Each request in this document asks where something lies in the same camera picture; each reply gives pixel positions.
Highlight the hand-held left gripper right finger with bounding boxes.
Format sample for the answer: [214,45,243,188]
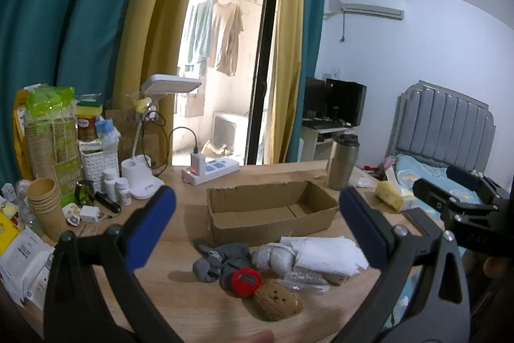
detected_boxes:
[321,187,472,343]

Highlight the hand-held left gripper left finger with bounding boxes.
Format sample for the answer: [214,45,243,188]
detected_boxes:
[43,185,185,343]

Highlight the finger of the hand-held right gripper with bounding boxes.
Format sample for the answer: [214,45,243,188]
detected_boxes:
[447,165,510,204]
[403,177,499,234]

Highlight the white cloth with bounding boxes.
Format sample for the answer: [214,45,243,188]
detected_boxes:
[254,244,300,276]

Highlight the brown cardboard box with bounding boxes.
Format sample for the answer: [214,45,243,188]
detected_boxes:
[206,180,339,247]

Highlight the person's right hand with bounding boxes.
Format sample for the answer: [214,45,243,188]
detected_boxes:
[484,257,510,280]

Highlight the person's left hand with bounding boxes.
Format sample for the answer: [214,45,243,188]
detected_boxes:
[237,330,276,343]

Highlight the blue printed bed sheet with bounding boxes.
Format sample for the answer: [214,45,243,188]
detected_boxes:
[385,154,483,207]

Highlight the yellow tissue pack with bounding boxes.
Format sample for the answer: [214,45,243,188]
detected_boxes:
[375,166,416,213]

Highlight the white desk lamp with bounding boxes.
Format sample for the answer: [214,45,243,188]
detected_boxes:
[120,74,202,200]

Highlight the white pill bottle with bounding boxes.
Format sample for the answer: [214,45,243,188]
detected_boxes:
[116,178,132,206]
[102,168,119,201]

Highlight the clear plastic bag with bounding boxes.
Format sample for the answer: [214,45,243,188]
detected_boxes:
[353,172,380,189]

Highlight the black flashlight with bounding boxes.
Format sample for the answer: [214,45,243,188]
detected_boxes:
[94,191,122,214]

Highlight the grey padded headboard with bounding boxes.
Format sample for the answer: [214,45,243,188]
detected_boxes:
[387,80,496,177]

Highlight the white power adapter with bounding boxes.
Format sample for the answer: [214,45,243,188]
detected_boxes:
[79,205,101,224]

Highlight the steel tumbler with black lid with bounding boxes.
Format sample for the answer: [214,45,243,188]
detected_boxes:
[327,133,360,191]

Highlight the dark green glasses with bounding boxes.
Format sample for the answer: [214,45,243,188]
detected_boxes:
[75,180,97,207]

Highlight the clear plastic packet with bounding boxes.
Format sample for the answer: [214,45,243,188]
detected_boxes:
[277,268,332,292]

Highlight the white plastic basket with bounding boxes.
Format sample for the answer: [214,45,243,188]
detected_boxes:
[79,148,121,193]

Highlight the white power strip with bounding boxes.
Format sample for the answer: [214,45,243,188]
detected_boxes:
[182,155,241,185]

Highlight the white computer desk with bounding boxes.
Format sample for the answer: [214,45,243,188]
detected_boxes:
[300,118,354,163]

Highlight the stack of brown paper cups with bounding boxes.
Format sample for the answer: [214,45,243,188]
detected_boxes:
[26,178,67,243]

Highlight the blue and white packet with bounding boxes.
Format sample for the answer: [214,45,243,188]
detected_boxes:
[95,117,121,145]

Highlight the jar with yellow lid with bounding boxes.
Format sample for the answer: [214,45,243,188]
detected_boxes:
[76,101,106,143]

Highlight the white washing machine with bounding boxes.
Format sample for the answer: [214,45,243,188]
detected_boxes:
[211,111,250,155]

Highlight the black computer monitor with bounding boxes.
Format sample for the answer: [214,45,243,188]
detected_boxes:
[304,77,327,118]
[324,78,367,127]

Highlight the green packaged paper cups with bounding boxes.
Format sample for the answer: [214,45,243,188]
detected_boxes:
[22,86,79,207]

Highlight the yellow flat packet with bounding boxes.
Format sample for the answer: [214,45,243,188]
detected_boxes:
[0,206,21,247]

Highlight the yellow bag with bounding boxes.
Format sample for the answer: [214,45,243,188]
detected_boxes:
[13,88,35,181]

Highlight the yellow curtain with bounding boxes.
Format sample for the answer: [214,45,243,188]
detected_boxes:
[273,0,306,165]
[112,0,217,114]

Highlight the white air conditioner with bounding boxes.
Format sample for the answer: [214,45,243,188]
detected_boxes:
[329,0,406,21]

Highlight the green hanging shirt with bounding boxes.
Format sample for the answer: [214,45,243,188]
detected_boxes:
[181,0,215,76]

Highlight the beige hanging shirt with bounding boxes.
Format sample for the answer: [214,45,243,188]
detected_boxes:
[207,1,244,77]

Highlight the teal curtain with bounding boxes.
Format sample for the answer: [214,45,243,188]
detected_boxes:
[0,0,161,187]
[297,0,328,163]

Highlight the black charger cable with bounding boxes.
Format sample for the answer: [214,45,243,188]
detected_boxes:
[168,127,198,167]

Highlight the white charger with black cable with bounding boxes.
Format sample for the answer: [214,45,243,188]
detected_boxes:
[105,109,171,167]

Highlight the black sliding door frame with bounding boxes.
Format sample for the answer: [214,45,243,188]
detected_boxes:
[209,0,284,167]

